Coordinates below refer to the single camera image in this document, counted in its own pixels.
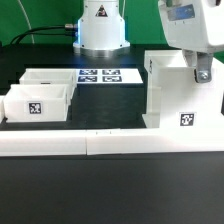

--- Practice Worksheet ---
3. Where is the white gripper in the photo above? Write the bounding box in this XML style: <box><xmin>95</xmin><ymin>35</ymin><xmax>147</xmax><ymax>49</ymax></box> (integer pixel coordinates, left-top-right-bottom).
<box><xmin>158</xmin><ymin>0</ymin><xmax>224</xmax><ymax>83</ymax></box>

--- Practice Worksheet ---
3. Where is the white drawer cabinet frame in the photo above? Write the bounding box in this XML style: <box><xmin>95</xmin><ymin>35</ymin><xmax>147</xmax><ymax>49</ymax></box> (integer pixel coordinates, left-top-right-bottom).
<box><xmin>142</xmin><ymin>50</ymin><xmax>224</xmax><ymax>128</ymax></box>

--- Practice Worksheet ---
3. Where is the white front drawer box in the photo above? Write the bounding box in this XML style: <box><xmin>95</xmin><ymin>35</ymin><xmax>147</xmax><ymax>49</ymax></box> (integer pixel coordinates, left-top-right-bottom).
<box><xmin>3</xmin><ymin>84</ymin><xmax>70</xmax><ymax>123</ymax></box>

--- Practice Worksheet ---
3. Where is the white drawer box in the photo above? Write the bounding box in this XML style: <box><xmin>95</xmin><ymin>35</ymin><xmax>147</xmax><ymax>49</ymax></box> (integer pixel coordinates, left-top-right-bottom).
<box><xmin>3</xmin><ymin>84</ymin><xmax>70</xmax><ymax>123</ymax></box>
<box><xmin>19</xmin><ymin>68</ymin><xmax>77</xmax><ymax>99</ymax></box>

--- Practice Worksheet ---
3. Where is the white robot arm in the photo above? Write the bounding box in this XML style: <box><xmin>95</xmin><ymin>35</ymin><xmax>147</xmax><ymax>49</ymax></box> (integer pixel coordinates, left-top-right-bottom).
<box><xmin>73</xmin><ymin>0</ymin><xmax>224</xmax><ymax>83</ymax></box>

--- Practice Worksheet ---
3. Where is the white rear drawer box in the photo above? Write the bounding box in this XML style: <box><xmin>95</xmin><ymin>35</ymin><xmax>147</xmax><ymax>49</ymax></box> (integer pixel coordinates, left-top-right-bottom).
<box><xmin>19</xmin><ymin>68</ymin><xmax>77</xmax><ymax>99</ymax></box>

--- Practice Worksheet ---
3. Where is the white marker tag sheet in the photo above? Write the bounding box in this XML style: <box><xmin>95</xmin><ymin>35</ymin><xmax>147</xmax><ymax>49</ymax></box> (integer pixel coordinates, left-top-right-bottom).
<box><xmin>76</xmin><ymin>68</ymin><xmax>143</xmax><ymax>84</ymax></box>

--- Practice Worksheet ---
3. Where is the white left fence bar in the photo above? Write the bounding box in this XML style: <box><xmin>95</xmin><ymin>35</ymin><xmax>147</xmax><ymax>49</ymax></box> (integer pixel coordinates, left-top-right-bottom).
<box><xmin>0</xmin><ymin>95</ymin><xmax>5</xmax><ymax>123</ymax></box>

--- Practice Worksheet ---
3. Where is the white fence bar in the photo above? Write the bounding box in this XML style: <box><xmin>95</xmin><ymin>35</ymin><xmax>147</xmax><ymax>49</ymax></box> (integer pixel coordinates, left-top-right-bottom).
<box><xmin>0</xmin><ymin>127</ymin><xmax>224</xmax><ymax>157</ymax></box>
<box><xmin>0</xmin><ymin>95</ymin><xmax>5</xmax><ymax>123</ymax></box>

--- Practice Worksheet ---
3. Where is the white front fence bar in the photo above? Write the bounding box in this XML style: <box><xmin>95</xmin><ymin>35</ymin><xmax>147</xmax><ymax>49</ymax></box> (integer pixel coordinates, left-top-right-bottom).
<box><xmin>0</xmin><ymin>127</ymin><xmax>224</xmax><ymax>157</ymax></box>

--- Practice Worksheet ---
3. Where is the black cable bundle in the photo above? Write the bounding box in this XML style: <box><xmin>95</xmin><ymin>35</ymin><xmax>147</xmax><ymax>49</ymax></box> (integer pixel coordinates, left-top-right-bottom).
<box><xmin>9</xmin><ymin>23</ymin><xmax>79</xmax><ymax>46</ymax></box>

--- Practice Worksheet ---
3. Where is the thin white cable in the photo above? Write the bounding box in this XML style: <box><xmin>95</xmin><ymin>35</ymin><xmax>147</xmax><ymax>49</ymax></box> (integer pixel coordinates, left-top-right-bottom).
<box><xmin>17</xmin><ymin>0</ymin><xmax>36</xmax><ymax>44</ymax></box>

